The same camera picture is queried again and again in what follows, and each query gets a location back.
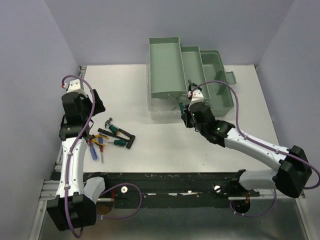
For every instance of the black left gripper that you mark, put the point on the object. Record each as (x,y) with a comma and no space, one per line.
(98,107)

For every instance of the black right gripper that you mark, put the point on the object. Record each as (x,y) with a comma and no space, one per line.
(186,116)

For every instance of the small black pliers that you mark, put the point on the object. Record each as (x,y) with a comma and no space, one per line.
(192,85)

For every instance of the green plastic tool box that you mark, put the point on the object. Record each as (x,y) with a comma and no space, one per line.
(170,65)

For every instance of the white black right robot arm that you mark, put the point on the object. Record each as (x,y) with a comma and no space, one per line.
(288,171)

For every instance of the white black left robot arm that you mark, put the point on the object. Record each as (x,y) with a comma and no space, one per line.
(75,199)

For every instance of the green handled hammer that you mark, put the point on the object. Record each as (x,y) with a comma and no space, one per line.
(109,125)

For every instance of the yellow handled pliers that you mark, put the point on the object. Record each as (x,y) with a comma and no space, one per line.
(97,140)

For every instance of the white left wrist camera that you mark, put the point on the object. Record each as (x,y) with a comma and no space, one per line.
(76,86)

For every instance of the red handled thin screwdriver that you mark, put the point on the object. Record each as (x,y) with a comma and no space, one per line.
(101,148)

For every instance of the black T-handle wrench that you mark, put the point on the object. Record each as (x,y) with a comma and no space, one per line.
(128,141)

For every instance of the blue handled screwdriver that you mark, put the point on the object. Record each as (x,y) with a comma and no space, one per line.
(92,150)

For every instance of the black mounting base rail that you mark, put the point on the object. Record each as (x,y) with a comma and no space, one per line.
(173,190)

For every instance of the aluminium extrusion frame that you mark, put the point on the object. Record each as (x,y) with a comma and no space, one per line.
(51,185)

